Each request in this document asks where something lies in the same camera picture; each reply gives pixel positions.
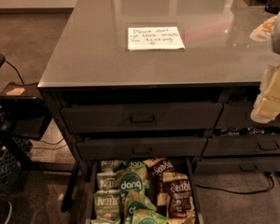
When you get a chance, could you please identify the green chip bag bottom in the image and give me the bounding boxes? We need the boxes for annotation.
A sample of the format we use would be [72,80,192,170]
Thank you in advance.
[132,209,167,224]

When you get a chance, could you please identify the green chip bag front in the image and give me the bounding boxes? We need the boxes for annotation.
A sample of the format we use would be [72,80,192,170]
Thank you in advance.
[124,190,157,224]

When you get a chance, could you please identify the top left drawer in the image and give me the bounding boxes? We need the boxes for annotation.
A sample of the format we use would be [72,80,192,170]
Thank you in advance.
[61,103,222,133]

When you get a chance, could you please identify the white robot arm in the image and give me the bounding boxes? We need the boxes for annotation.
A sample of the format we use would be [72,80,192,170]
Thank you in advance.
[250,11,280,123]

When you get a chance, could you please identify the black plastic crate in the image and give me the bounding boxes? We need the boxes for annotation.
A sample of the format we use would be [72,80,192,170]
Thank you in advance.
[0,137,32,194]

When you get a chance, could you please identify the green kettle chip bag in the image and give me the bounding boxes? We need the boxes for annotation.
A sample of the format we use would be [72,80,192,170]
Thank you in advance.
[97,173,119,190]
[94,189,120,221]

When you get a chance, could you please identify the lower green Kettle chip bag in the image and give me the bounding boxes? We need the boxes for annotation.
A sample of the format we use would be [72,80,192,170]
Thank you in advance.
[94,189,120,221]

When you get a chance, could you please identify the middle right drawer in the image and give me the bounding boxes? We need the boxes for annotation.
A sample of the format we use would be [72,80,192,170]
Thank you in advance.
[203,134,280,157]

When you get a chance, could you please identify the brown seasalt chip bag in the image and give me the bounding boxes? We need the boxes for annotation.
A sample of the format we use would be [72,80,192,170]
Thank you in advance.
[162,172,196,222]
[144,158,175,206]

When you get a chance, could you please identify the middle left drawer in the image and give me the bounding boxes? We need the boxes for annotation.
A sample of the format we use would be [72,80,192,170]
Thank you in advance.
[77,136,206,161]

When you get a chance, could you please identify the black cable on floor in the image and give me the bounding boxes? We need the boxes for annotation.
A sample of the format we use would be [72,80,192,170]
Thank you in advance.
[194,171,275,195]

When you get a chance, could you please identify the front brown SeaSalt chip bag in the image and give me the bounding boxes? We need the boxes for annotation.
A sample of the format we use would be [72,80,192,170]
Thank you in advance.
[162,172,196,222]

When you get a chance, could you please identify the black snack bags in drawer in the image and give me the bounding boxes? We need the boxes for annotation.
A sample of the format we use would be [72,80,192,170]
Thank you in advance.
[217,127,280,136]

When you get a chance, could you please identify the white handwritten paper note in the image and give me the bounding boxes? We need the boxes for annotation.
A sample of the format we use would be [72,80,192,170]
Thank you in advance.
[127,27,185,50]

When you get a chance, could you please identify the rear brown SeaSalt chip bag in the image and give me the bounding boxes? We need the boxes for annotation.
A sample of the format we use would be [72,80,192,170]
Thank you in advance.
[144,158,175,206]

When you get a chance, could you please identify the grey drawer cabinet counter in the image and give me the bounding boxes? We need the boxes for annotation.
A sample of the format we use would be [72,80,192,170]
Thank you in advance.
[36,0,280,214]

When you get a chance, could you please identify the open bottom left drawer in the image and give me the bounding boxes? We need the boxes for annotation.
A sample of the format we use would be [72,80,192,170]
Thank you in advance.
[80,157,204,224]

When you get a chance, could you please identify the top right drawer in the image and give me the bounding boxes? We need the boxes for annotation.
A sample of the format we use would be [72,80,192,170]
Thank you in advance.
[216,103,280,129]

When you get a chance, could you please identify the rear green chip bag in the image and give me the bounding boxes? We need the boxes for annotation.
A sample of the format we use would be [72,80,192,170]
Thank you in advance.
[100,160,122,173]

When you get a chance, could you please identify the bottom right drawer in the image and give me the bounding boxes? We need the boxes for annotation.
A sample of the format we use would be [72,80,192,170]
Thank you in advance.
[194,156,280,174]

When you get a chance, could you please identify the green dang chip bag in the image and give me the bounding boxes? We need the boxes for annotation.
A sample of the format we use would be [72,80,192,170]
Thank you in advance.
[117,164,150,200]

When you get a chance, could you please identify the upper green Kettle chip bag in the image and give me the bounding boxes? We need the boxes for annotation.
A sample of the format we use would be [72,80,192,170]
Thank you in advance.
[97,173,119,190]

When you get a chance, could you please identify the black box with label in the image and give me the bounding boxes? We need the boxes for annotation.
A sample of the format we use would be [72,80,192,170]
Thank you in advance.
[0,82,51,140]

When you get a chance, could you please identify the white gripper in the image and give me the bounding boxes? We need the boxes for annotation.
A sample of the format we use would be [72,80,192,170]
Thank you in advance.
[250,16,280,123]

